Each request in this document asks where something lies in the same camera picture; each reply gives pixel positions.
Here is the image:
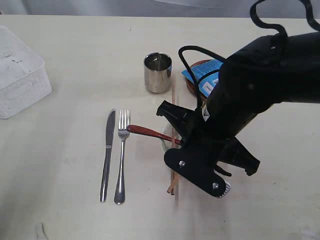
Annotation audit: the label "steel cup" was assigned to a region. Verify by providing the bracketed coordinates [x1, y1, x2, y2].
[143, 52, 172, 94]

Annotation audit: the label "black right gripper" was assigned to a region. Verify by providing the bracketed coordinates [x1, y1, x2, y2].
[155, 99, 261, 177]

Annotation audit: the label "speckled grey ceramic bowl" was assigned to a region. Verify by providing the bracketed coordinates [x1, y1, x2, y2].
[160, 123, 182, 153]

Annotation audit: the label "brown wooden spoon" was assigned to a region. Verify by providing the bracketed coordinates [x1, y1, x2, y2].
[126, 124, 170, 140]

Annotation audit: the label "blue snack packet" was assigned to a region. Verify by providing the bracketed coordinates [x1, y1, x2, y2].
[190, 59, 223, 98]

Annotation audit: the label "brown wooden chopsticks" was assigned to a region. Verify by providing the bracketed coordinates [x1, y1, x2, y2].
[166, 83, 180, 196]

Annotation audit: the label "silver table knife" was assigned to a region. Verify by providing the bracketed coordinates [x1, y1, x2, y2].
[99, 108, 116, 203]

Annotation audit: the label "white perforated plastic basket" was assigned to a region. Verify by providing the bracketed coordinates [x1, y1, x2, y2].
[0, 26, 52, 120]

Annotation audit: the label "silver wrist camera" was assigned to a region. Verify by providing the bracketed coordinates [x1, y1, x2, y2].
[164, 148, 231, 198]

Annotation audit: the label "brown plate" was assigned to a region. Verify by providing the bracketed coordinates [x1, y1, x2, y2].
[185, 59, 210, 102]

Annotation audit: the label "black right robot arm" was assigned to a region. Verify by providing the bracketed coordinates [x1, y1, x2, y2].
[156, 32, 320, 176]

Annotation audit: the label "silver fork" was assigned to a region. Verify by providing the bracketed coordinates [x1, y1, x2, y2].
[114, 109, 131, 205]

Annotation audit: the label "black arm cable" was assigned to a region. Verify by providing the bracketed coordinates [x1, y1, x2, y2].
[177, 0, 320, 108]

